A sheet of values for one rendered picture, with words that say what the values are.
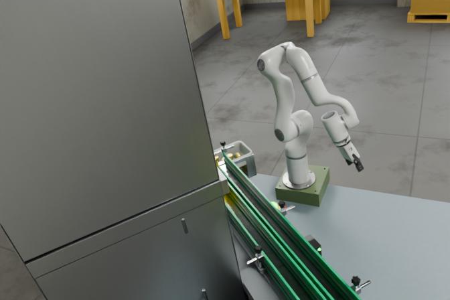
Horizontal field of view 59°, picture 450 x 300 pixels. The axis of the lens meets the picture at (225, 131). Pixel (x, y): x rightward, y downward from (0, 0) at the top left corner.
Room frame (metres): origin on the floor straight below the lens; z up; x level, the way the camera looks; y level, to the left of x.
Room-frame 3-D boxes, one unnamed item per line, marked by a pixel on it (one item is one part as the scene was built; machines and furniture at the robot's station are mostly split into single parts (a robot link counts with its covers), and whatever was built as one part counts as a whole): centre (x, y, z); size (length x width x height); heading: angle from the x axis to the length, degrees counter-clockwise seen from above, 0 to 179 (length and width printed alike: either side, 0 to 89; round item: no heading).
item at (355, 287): (0.86, -0.35, 1.11); 0.07 x 0.04 x 0.13; 110
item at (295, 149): (1.85, -0.39, 1.14); 0.19 x 0.12 x 0.24; 123
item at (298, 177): (1.83, -0.37, 0.93); 0.19 x 0.19 x 0.18
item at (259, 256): (1.06, -0.02, 1.11); 0.07 x 0.04 x 0.13; 110
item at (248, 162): (1.98, 0.02, 0.92); 0.27 x 0.17 x 0.15; 110
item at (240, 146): (1.99, -0.01, 0.97); 0.22 x 0.17 x 0.09; 110
